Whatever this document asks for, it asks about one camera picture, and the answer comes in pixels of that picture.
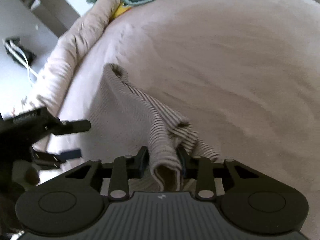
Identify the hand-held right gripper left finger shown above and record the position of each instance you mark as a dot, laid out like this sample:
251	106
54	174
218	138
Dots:
143	162

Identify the beige rolled duvet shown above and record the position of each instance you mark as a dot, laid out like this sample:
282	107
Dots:
75	45

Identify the person's left hand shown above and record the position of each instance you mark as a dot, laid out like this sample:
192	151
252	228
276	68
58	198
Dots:
31	176

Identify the yellow printed pillow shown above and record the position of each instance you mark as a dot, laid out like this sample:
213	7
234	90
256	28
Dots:
121	9

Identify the brown door frame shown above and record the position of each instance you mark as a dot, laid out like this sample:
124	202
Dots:
50	7

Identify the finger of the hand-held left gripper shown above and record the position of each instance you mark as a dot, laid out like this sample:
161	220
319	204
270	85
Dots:
75	127
70	155

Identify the grey striped garment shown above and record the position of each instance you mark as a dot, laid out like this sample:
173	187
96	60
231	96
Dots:
130	110

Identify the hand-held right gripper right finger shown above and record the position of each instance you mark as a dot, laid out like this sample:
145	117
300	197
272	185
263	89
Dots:
182	162

